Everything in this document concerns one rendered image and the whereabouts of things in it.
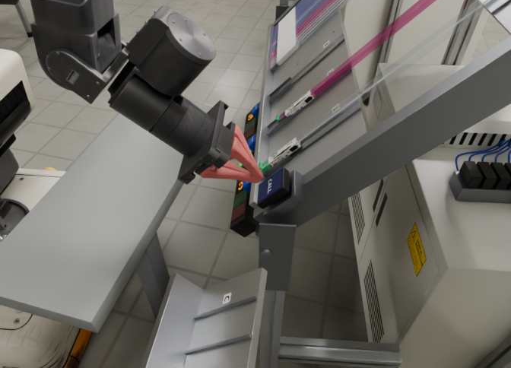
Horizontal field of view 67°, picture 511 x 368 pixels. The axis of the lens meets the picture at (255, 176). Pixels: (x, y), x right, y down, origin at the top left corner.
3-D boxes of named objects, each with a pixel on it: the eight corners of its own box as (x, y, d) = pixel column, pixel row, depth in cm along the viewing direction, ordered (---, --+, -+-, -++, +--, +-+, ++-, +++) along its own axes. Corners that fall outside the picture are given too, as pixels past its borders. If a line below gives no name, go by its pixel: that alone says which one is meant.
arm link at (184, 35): (80, 34, 44) (39, 68, 37) (130, -49, 37) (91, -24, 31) (166, 101, 48) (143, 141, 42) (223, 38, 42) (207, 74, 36)
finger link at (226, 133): (278, 153, 51) (223, 112, 46) (277, 193, 45) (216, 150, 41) (244, 179, 54) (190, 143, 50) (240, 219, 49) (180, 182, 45)
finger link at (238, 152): (278, 142, 52) (225, 101, 48) (277, 179, 47) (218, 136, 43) (245, 168, 56) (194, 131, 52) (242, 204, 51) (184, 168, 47)
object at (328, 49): (275, 215, 60) (260, 205, 58) (282, 34, 107) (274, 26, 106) (379, 150, 49) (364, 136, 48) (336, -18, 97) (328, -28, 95)
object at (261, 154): (281, 226, 61) (248, 204, 58) (286, 43, 109) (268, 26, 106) (287, 223, 61) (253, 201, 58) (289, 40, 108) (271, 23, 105)
